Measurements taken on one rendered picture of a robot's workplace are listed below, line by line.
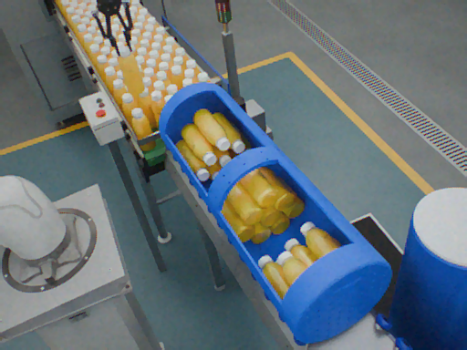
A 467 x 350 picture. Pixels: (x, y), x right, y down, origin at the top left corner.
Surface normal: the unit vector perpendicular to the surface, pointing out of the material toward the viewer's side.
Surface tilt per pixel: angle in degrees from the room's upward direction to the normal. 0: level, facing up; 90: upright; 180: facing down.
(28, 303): 5
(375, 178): 0
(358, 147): 0
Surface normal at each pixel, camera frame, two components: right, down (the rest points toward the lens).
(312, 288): -0.58, -0.36
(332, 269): -0.26, -0.62
